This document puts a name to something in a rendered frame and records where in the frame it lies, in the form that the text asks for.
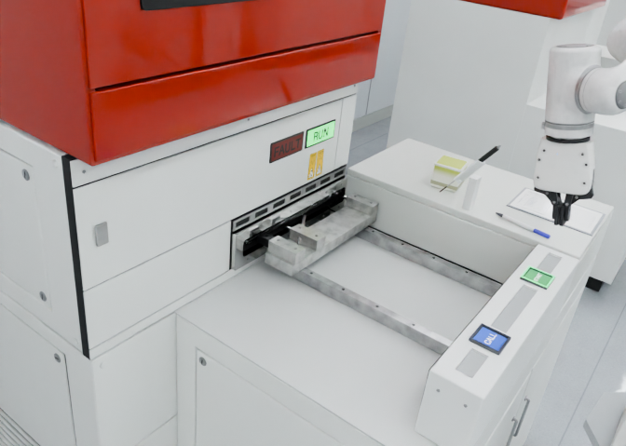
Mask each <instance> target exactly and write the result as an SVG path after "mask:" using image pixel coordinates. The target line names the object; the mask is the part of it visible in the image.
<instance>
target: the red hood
mask: <svg viewBox="0 0 626 446"><path fill-rule="evenodd" d="M385 6H386V0H0V119H1V120H3V121H5V122H7V123H8V124H10V125H12V126H14V127H16V128H19V129H21V130H23V131H25V132H27V133H28V134H30V135H32V136H34V137H36V138H37V139H39V140H41V141H43V142H46V143H48V144H50V145H52V146H54V147H56V148H58V149H60V150H62V151H63V152H65V153H67V154H68V155H71V156H73V157H75V158H77V159H79V160H81V161H83V162H84V163H86V164H88V165H90V166H92V167H93V166H96V165H100V164H102V163H105V162H108V161H111V160H115V159H118V158H120V157H123V156H126V155H132V154H135V153H138V152H141V151H143V150H147V149H150V148H153V147H156V146H159V145H162V144H165V143H168V142H173V141H176V140H180V139H182V138H185V137H188V136H191V135H195V134H198V133H200V132H203V131H206V130H209V129H213V128H218V127H220V126H223V125H227V124H230V123H233V122H236V121H239V120H241V119H245V118H248V117H251V116H254V115H259V114H262V113H265V112H268V111H271V110H274V109H278V108H280V107H283V106H286V105H289V104H293V103H296V102H299V101H303V100H306V99H310V98H313V97H316V96H319V95H321V94H325V93H328V92H331V91H334V90H337V89H340V88H345V87H348V86H351V85H354V84H358V83H360V82H363V81H366V80H369V79H373V78H374V76H375V69H376V64H377V57H378V50H379V45H380V38H381V32H382V25H383V18H384V13H385Z"/></svg>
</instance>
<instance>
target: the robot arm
mask: <svg viewBox="0 0 626 446"><path fill-rule="evenodd" d="M606 46H607V49H608V51H609V53H610V55H611V56H612V57H613V58H615V59H616V60H617V61H619V62H621V63H620V64H619V65H617V66H615V67H612V68H602V66H601V55H602V49H601V47H599V46H596V45H592V44H565V45H560V46H556V47H552V48H551V49H550V55H549V69H548V82H547V95H546V108H545V122H542V123H541V128H543V129H544V130H545V134H546V135H545V136H543V137H542V138H541V140H540V143H539V147H538V154H537V160H536V165H535V172H534V186H535V187H534V190H535V191H536V192H539V193H541V194H544V195H545V196H546V197H547V198H548V199H549V200H550V202H551V204H552V205H553V206H552V218H553V219H554V225H558V224H559V225H560V226H564V224H565V223H566V222H568V221H569V220H570V212H571V205H572V204H574V203H575V202H577V201H578V200H579V199H591V198H592V197H593V196H594V193H593V188H592V187H593V185H594V179H595V148H594V140H593V138H591V136H592V135H593V129H594V119H595V114H599V115H617V114H620V113H623V112H625V111H626V18H624V19H623V20H622V21H620V22H619V23H618V24H617V25H616V26H615V27H614V28H613V30H612V31H611V32H610V34H609V36H608V38H607V42H606ZM561 193H564V194H566V195H565V202H563V201H562V199H561Z"/></svg>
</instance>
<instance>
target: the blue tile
mask: <svg viewBox="0 0 626 446"><path fill-rule="evenodd" d="M473 339H475V340H477V341H479V342H481V343H483V344H485V345H488V346H490V347H492V348H494V349H495V350H497V351H499V349H500V348H501V346H502V345H504V343H505V342H506V341H507V338H505V337H503V336H501V335H499V334H497V333H495V332H493V331H490V330H488V329H486V328H484V327H482V328H481V329H480V331H479V332H478V333H477V334H476V335H475V337H474V338H473Z"/></svg>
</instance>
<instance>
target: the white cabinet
mask: <svg viewBox="0 0 626 446"><path fill-rule="evenodd" d="M368 227H370V228H372V229H374V230H376V231H378V232H381V233H383V234H385V235H388V236H390V237H394V236H391V235H389V234H387V233H385V232H382V231H380V230H378V229H375V228H373V227H372V226H368ZM394 238H396V237H394ZM396 239H398V240H399V241H402V242H404V243H406V244H409V245H411V246H413V247H416V248H418V249H420V250H423V249H421V248H419V247H417V246H415V245H413V244H410V243H408V242H406V241H403V240H401V239H399V238H396ZM423 251H425V252H427V253H430V254H432V255H434V256H437V257H439V258H441V259H444V258H443V257H441V256H438V255H436V254H434V253H431V252H429V251H427V250H423ZM595 259H596V256H595V257H594V259H593V260H592V262H591V264H590V266H589V267H588V269H587V270H586V272H585V273H584V275H583V276H582V278H581V280H580V281H579V283H578V285H577V286H576V287H575V288H574V290H573V291H572V293H571V295H570V296H569V298H568V299H567V301H566V302H565V304H564V306H563V308H562V310H561V313H560V314H559V316H558V317H557V319H555V321H554V322H553V324H552V326H551V328H550V329H549V331H548V332H547V334H546V335H545V337H544V339H543V340H542V342H541V343H540V345H539V346H538V349H537V350H536V352H535V353H534V355H533V356H532V357H531V358H530V360H529V362H528V363H527V365H526V366H525V368H524V370H523V371H522V373H521V375H520V376H519V378H518V379H517V381H516V382H515V384H514V385H513V387H512V389H511V390H510V392H509V394H508V395H507V396H506V398H505V399H504V401H503V402H502V404H501V405H500V407H499V408H498V410H497V412H496V414H495V415H494V417H493V418H492V420H491V421H490V423H489V425H488V426H487V428H486V429H485V431H484V432H483V433H482V435H481V437H480V438H479V440H478V441H477V443H476V444H475V446H523V445H524V442H525V441H526V438H527V436H528V433H529V431H530V428H531V425H532V424H533V421H534V419H535V416H536V413H537V411H538V407H539V404H540V402H541V400H542V397H543V394H544V392H545V389H546V387H547V384H548V382H549V380H550V377H551V373H552V370H553V368H554V365H555V363H556V360H557V358H558V356H559V353H560V351H561V348H562V345H563V343H564V340H565V337H566V334H567V332H568V329H569V326H570V324H571V321H572V319H573V316H574V314H575V312H576V309H577V307H578V302H579V300H580V297H581V295H582V293H583V290H584V288H585V285H586V283H587V280H588V277H589V275H590V272H591V271H592V266H593V264H594V261H595ZM444 260H445V261H447V262H449V263H452V264H455V265H458V266H460V267H462V268H465V269H467V270H469V271H471V272H473V273H475V274H477V275H480V276H482V277H486V276H484V275H482V274H479V273H477V272H475V271H472V270H470V269H468V268H467V267H464V266H462V265H460V264H456V263H454V262H451V261H449V260H447V259H444ZM486 278H488V279H490V280H493V281H495V282H496V283H498V284H501V285H502V284H503V283H501V282H498V281H496V280H494V279H492V278H490V277H486ZM176 339H177V423H178V446H383V445H381V444H379V443H378V442H376V441H375V440H373V439H371V438H369V437H368V436H366V435H365V434H363V433H362V432H360V431H359V430H358V429H356V428H355V427H353V426H351V425H349V424H348V423H346V422H345V421H343V420H342V419H340V418H338V417H337V416H335V415H334V414H332V413H331V412H328V411H327V410H325V409H324V408H322V407H321V406H320V405H319V404H317V403H315V402H314V401H312V400H311V399H309V398H307V397H305V396H304V395H302V394H301V393H299V392H298V391H296V390H294V389H293V388H291V387H290V386H288V385H286V384H284V383H283V382H281V380H279V379H278V378H276V377H274V376H273V375H271V374H270V373H268V372H266V371H264V370H263V369H261V368H260V367H258V366H257V365H255V364H254V363H252V362H250V361H249V360H247V359H246V358H244V357H243V356H241V355H240V354H238V353H237V352H235V351H234V350H232V349H230V348H229V347H227V346H226V345H224V344H222V343H220V342H219V341H217V340H216V339H214V338H213V337H211V336H209V335H208V334H207V333H206V332H204V331H202V330H201V329H199V328H197V327H196V326H194V325H193V324H191V323H190V322H188V321H186V320H185V319H183V318H181V317H180V316H178V315H176Z"/></svg>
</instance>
